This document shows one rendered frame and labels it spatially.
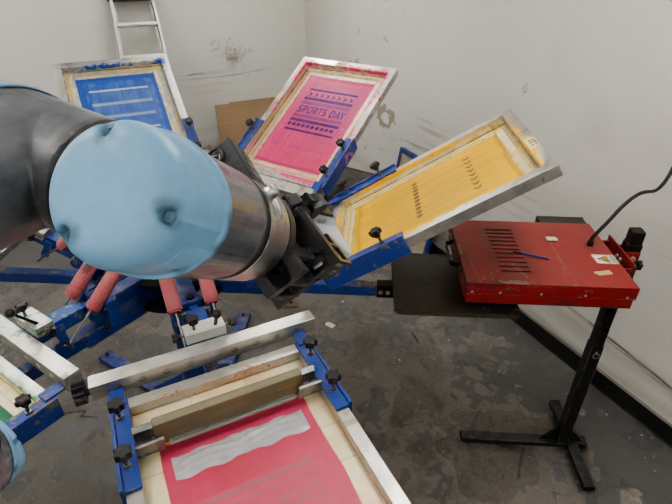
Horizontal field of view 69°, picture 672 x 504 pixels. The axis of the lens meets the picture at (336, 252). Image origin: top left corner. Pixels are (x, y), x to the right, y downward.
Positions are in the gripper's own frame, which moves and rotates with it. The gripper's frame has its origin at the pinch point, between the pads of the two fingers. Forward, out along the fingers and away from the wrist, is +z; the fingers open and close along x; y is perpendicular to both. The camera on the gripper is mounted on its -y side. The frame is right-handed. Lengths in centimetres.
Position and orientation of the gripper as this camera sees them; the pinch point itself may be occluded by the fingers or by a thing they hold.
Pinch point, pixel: (307, 237)
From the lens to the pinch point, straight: 57.3
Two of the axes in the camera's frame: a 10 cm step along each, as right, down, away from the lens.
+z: 2.4, 0.8, 9.7
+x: 7.8, -6.1, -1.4
